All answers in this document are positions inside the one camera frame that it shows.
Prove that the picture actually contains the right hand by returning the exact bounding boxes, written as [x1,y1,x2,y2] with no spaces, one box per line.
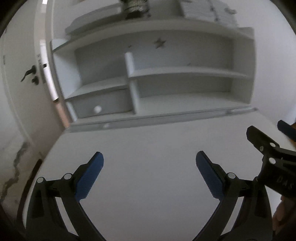
[272,196,295,234]

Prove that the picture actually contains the white drawer knob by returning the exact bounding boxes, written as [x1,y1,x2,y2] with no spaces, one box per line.
[93,105,102,114]

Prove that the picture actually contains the stack of white boxes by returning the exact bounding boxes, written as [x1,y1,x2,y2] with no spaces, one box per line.
[179,0,238,28]

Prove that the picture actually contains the white door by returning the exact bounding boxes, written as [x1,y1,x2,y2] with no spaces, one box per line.
[1,1,64,156]

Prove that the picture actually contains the white desk hutch shelf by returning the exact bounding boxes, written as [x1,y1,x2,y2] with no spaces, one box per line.
[51,18,256,126]

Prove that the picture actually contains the dark item on hutch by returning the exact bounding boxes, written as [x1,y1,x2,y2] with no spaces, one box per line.
[120,0,151,20]

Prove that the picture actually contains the black door handle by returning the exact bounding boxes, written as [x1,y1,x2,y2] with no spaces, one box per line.
[21,65,39,85]

